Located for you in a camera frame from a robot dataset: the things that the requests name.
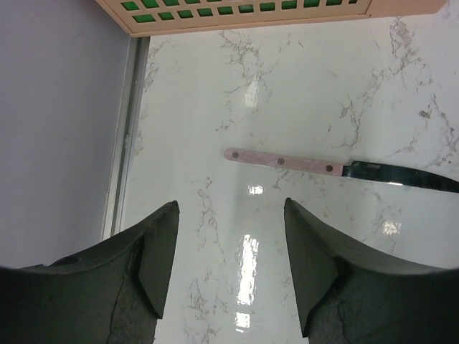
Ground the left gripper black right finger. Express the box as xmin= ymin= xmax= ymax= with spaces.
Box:
xmin=284 ymin=199 xmax=458 ymax=343

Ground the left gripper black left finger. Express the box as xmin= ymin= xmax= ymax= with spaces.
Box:
xmin=1 ymin=201 xmax=179 ymax=343

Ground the knife pink handle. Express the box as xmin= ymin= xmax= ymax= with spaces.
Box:
xmin=224 ymin=148 xmax=459 ymax=194

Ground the peach file organizer rack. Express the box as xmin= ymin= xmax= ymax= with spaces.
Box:
xmin=96 ymin=0 xmax=446 ymax=37

